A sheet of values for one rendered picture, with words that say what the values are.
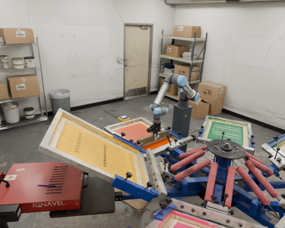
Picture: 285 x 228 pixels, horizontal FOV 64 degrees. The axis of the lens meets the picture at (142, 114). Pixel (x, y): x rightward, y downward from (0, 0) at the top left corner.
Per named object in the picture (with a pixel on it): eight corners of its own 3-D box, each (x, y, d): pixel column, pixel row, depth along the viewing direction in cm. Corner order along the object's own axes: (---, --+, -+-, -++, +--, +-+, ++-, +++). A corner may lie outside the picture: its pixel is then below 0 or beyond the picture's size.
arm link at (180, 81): (192, 92, 296) (173, 71, 255) (201, 95, 286) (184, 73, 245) (187, 101, 295) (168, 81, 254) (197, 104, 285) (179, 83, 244)
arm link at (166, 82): (165, 70, 262) (146, 108, 258) (173, 71, 255) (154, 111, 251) (170, 74, 271) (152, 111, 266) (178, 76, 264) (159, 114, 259)
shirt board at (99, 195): (49, 225, 160) (48, 216, 157) (60, 186, 197) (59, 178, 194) (228, 210, 180) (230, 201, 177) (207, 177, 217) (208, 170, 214)
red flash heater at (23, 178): (-17, 219, 147) (-22, 204, 143) (10, 174, 189) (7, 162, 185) (80, 211, 156) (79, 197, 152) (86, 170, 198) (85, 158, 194)
